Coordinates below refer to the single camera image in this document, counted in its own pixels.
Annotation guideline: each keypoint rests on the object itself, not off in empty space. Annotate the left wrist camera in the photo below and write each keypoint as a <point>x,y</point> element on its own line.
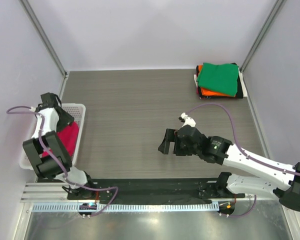
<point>49,100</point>

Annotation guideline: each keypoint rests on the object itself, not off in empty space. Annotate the aluminium corner post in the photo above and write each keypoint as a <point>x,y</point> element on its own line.
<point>274,12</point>
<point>43,36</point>

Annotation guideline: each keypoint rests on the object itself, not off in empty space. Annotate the white slotted cable duct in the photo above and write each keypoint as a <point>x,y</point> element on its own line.
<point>85,207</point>

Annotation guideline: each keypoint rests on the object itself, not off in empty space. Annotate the white plastic basket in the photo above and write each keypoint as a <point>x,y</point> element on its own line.
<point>78,111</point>

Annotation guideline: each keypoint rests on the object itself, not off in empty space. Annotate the right aluminium corner post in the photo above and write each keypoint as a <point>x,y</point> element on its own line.
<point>274,12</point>

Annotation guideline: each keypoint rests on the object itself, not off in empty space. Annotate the aluminium rail frame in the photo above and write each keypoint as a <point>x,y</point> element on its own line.
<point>49,191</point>

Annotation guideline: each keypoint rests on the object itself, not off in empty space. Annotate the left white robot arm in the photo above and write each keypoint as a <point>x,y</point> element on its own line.
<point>58,165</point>

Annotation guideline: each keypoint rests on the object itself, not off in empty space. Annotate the orange folded t shirt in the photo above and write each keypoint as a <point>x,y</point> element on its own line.
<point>206,93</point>

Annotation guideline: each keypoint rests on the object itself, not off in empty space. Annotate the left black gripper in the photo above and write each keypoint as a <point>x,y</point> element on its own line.
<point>67,120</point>

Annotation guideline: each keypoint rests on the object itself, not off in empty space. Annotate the pink t shirt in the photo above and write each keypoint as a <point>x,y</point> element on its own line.
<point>68,137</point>

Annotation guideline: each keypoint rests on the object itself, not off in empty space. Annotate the left aluminium corner post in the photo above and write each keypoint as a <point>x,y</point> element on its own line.
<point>43,36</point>

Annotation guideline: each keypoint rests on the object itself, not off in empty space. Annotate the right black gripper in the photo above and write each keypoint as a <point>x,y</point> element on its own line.
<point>171,136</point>

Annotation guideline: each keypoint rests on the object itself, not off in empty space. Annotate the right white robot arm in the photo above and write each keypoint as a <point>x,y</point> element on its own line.
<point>268,178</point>

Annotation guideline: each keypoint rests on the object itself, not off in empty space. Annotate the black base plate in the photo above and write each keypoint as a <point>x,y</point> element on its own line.
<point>164,190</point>

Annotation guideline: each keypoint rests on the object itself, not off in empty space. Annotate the black folded t shirt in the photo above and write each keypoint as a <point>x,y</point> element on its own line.
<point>240,87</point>

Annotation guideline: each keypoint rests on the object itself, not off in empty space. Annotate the white folded t shirt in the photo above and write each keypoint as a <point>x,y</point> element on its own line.
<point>243,86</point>

